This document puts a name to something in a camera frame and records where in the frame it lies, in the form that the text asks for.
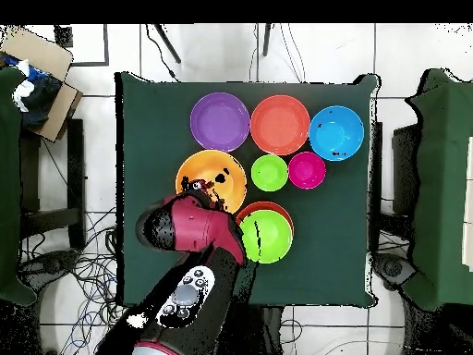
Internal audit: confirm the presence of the large red bowl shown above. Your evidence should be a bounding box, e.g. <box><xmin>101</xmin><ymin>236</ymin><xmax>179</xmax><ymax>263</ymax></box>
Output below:
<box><xmin>235</xmin><ymin>201</ymin><xmax>296</xmax><ymax>238</ymax></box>
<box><xmin>249</xmin><ymin>94</ymin><xmax>311</xmax><ymax>157</ymax></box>

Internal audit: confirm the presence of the large orange bowl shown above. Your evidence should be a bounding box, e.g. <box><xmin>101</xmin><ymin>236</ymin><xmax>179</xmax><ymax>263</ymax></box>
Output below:
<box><xmin>175</xmin><ymin>149</ymin><xmax>248</xmax><ymax>215</ymax></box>

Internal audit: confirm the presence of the large green bowl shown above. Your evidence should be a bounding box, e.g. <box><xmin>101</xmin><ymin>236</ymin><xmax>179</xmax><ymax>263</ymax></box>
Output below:
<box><xmin>239</xmin><ymin>209</ymin><xmax>294</xmax><ymax>265</ymax></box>

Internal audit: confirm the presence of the small green bowl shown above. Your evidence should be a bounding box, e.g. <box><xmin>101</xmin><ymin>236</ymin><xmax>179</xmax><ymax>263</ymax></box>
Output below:
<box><xmin>250</xmin><ymin>153</ymin><xmax>290</xmax><ymax>192</ymax></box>

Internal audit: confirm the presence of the pink bowl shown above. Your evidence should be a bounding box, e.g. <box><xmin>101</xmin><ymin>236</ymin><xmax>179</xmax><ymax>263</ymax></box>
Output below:
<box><xmin>287</xmin><ymin>151</ymin><xmax>327</xmax><ymax>190</ymax></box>

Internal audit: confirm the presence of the purple bowl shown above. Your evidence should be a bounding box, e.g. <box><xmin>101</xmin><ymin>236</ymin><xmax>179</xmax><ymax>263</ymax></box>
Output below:
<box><xmin>189</xmin><ymin>92</ymin><xmax>251</xmax><ymax>153</ymax></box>

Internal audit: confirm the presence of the dark green table cloth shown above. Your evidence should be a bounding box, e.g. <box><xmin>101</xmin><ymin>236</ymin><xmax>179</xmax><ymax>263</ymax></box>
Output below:
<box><xmin>114</xmin><ymin>70</ymin><xmax>381</xmax><ymax>309</ymax></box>

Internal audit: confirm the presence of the blue bowl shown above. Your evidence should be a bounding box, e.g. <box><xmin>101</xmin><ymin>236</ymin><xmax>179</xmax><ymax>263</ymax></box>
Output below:
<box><xmin>308</xmin><ymin>104</ymin><xmax>366</xmax><ymax>163</ymax></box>

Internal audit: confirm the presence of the black tripod leg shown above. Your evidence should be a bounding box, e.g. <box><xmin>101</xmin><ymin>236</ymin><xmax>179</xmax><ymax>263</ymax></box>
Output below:
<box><xmin>261</xmin><ymin>23</ymin><xmax>273</xmax><ymax>57</ymax></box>
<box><xmin>152</xmin><ymin>23</ymin><xmax>182</xmax><ymax>65</ymax></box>

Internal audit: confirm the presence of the black box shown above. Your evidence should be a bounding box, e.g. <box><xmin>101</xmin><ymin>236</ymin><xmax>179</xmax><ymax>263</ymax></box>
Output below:
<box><xmin>391</xmin><ymin>123</ymin><xmax>422</xmax><ymax>215</ymax></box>

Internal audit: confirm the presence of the green cloth covered table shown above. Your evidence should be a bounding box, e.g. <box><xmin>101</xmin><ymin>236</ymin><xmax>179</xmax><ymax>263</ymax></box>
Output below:
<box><xmin>404</xmin><ymin>67</ymin><xmax>473</xmax><ymax>312</ymax></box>
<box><xmin>0</xmin><ymin>67</ymin><xmax>38</xmax><ymax>306</ymax></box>

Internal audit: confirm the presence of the blue cloth bag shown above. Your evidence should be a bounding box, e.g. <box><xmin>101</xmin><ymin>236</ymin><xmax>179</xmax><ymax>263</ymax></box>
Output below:
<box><xmin>1</xmin><ymin>55</ymin><xmax>63</xmax><ymax>129</ymax></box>

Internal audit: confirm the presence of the white board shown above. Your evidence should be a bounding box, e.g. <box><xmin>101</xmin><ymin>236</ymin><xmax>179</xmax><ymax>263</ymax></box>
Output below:
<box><xmin>461</xmin><ymin>136</ymin><xmax>473</xmax><ymax>273</ymax></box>

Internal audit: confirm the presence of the brown cardboard box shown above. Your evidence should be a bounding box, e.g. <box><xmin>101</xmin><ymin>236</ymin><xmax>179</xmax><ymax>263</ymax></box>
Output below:
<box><xmin>0</xmin><ymin>27</ymin><xmax>83</xmax><ymax>143</ymax></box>

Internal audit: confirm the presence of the black stool frame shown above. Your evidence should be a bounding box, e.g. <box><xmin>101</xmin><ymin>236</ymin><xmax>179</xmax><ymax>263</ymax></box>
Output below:
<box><xmin>19</xmin><ymin>118</ymin><xmax>86</xmax><ymax>249</ymax></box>

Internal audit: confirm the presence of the tangle of floor cables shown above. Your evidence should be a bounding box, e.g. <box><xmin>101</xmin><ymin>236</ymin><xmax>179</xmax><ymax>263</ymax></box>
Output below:
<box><xmin>19</xmin><ymin>206</ymin><xmax>130</xmax><ymax>355</ymax></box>

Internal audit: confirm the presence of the black cable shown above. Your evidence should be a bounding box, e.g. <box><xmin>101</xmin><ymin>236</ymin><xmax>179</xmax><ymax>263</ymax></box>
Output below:
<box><xmin>145</xmin><ymin>23</ymin><xmax>179</xmax><ymax>81</ymax></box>

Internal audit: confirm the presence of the black floor frame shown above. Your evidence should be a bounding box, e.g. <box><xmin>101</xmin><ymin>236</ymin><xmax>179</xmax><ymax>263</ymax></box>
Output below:
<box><xmin>54</xmin><ymin>23</ymin><xmax>111</xmax><ymax>68</ymax></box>

